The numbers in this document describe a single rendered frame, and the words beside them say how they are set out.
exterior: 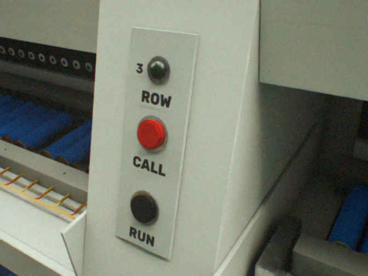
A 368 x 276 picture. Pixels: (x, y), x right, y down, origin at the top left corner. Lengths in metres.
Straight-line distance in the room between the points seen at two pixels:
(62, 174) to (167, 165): 0.16
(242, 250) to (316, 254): 0.05
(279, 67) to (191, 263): 0.11
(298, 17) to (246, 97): 0.04
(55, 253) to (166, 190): 0.13
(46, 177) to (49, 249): 0.07
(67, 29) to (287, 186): 0.18
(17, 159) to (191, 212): 0.22
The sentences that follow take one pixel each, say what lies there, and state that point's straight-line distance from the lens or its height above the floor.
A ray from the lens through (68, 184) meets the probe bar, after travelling 0.34.
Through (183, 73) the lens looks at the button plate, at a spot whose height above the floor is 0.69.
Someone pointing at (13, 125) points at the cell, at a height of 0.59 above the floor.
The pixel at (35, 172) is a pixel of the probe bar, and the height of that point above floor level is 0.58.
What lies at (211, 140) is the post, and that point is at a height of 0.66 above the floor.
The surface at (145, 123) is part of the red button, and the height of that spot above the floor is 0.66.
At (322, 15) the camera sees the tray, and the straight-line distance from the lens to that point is 0.18.
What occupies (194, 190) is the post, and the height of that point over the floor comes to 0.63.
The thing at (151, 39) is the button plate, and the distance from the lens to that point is 0.21.
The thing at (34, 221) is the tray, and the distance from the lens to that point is 0.35.
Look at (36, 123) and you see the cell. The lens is 0.46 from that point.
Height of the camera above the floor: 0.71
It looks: 15 degrees down
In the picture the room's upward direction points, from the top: 7 degrees clockwise
